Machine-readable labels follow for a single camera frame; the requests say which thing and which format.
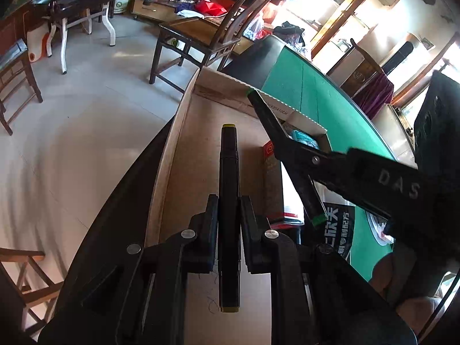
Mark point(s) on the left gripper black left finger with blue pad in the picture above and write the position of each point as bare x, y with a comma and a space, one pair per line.
142, 302

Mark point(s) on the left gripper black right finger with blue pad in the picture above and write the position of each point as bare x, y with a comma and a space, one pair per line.
316, 296

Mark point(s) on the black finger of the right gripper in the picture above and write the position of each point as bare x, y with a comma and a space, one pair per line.
303, 161

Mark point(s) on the black marker green cap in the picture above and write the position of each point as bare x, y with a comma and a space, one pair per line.
308, 194

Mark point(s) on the black red sachet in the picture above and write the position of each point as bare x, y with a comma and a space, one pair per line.
338, 229

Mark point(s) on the silver red carton box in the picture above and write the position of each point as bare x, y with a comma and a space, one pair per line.
282, 204

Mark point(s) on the teal wipes packet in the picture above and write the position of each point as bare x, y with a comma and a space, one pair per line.
304, 139

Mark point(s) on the purple cloth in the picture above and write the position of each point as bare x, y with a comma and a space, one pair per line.
374, 95

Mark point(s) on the wooden chair with cloth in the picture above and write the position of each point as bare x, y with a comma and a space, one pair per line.
354, 70

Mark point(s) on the cardboard tray box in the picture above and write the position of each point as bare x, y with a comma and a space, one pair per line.
187, 175

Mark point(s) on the dark clothes pile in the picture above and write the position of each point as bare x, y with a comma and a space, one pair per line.
289, 33

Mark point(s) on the wooden chair left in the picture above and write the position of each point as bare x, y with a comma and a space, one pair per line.
200, 41

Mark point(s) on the red bag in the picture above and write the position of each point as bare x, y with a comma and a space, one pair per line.
209, 8

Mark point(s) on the low wooden tv cabinet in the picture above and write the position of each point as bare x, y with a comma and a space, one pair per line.
157, 11

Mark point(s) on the dark wooden stool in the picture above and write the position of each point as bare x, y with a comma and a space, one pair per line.
16, 71

